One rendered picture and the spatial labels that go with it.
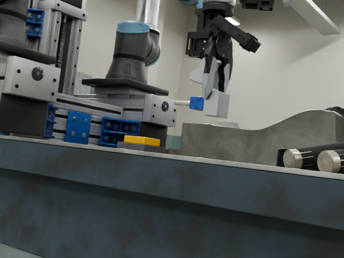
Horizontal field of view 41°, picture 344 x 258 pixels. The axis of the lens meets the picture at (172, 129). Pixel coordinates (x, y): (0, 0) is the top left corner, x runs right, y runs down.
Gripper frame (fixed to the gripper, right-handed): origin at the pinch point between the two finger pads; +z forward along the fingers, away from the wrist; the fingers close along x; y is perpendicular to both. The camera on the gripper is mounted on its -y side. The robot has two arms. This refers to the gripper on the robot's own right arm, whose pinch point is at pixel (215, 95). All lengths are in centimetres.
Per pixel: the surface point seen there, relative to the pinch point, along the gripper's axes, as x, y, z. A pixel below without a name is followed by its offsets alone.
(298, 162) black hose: 29.2, -31.3, 12.3
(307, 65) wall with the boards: -737, 253, -161
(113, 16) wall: -512, 541, -206
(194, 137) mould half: -6.7, 8.6, 9.7
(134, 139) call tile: 8.9, 14.3, 11.9
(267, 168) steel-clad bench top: 56, -39, 13
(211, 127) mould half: -6.7, 4.2, 6.9
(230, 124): -23.7, 8.3, 4.7
